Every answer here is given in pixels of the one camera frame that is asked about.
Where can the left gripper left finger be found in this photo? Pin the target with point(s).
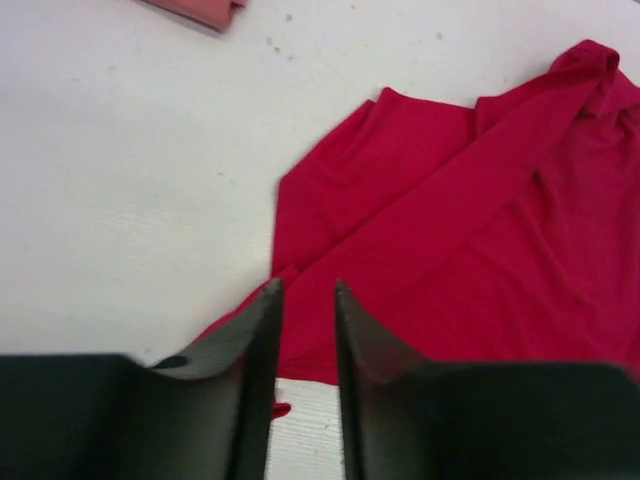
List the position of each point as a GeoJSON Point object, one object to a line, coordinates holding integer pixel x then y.
{"type": "Point", "coordinates": [202, 413]}

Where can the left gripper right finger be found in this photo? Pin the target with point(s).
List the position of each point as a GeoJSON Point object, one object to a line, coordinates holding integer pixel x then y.
{"type": "Point", "coordinates": [405, 416]}

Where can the bright red t shirt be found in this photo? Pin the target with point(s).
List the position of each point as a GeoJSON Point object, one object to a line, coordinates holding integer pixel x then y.
{"type": "Point", "coordinates": [507, 231]}

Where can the folded pink t shirt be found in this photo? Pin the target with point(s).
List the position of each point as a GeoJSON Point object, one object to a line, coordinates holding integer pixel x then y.
{"type": "Point", "coordinates": [216, 14]}

